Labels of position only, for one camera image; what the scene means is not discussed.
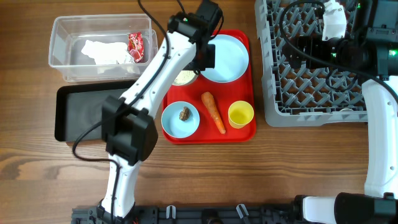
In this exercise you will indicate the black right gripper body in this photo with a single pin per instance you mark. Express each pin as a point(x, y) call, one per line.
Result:
point(328, 51)

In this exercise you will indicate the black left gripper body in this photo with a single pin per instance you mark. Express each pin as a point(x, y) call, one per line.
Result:
point(206, 60)

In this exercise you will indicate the green bowl with rice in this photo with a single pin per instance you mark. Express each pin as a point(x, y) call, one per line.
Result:
point(185, 77)

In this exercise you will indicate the red snack wrapper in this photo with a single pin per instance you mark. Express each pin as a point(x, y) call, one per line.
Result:
point(136, 46)

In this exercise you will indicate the white tissue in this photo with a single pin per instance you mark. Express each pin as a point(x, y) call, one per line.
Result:
point(107, 53)

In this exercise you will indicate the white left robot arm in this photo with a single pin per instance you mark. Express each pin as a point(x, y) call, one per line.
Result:
point(128, 121)

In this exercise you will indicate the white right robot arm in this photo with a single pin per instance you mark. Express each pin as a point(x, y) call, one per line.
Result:
point(371, 54)

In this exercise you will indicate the grey dishwasher rack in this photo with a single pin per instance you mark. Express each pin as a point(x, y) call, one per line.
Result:
point(303, 96)

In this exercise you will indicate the clear plastic waste bin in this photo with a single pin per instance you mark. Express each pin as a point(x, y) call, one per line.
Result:
point(69, 36)

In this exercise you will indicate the large light blue plate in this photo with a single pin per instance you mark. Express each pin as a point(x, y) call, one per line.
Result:
point(231, 59)

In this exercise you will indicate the orange carrot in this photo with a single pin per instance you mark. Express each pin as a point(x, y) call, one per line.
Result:
point(209, 102)

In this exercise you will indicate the brown food scrap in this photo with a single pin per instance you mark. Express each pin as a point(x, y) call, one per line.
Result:
point(184, 114)

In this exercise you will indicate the red plastic tray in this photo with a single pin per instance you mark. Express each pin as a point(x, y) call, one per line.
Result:
point(224, 94)

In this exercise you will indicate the yellow plastic cup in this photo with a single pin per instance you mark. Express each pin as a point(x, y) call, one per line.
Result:
point(240, 113)

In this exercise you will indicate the small light blue bowl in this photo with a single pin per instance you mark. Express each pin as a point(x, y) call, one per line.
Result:
point(174, 126)

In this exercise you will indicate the black rectangular tray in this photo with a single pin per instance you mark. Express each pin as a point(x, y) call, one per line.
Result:
point(79, 107)

